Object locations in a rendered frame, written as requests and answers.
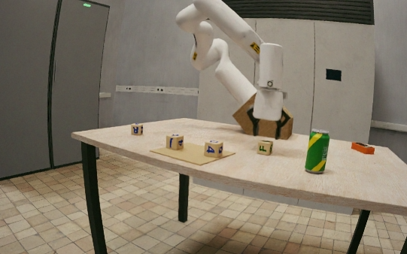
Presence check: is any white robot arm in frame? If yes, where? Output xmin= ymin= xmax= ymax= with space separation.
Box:
xmin=176 ymin=0 xmax=284 ymax=108

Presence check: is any green and yellow striped drink can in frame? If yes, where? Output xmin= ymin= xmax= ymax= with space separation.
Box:
xmin=305 ymin=129 xmax=330 ymax=174

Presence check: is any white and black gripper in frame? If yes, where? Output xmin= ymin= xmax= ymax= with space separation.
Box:
xmin=247 ymin=89 xmax=290 ymax=140

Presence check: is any tan flat mat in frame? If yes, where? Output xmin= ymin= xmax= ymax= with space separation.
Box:
xmin=150 ymin=143 xmax=235 ymax=166

